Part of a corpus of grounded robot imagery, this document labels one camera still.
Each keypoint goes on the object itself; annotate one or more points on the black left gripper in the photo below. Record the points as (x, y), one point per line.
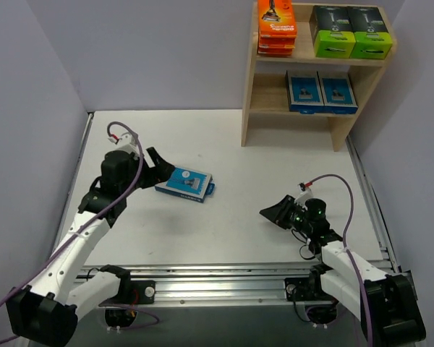
(147, 175)

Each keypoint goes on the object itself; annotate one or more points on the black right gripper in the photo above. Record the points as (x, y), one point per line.
(286, 213)

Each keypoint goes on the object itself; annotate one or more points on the Harry's razor box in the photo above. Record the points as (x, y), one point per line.
(303, 92)
(188, 184)
(337, 92)

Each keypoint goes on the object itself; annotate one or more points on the orange Gillette Fusion5 box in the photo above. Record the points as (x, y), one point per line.
(282, 43)

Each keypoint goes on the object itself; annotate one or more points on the orange styler box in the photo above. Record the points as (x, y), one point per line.
(275, 52)
(276, 19)

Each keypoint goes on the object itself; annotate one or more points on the orange styler box back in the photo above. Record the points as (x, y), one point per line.
(276, 19)

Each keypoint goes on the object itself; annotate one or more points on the black green GilletteLabs box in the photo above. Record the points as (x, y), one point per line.
(332, 33)
(372, 38)

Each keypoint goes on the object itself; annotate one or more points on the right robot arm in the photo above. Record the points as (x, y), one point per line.
(384, 304)

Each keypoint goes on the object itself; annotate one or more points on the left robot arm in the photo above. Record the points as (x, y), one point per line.
(48, 308)

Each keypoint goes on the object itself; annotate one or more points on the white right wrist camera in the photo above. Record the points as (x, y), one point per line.
(305, 193)

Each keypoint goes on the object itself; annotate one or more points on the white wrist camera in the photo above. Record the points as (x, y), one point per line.
(125, 143)
(305, 193)

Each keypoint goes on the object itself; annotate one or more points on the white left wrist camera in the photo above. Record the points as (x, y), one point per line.
(125, 143)

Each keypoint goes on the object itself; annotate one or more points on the aluminium rail base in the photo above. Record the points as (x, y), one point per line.
(234, 285)

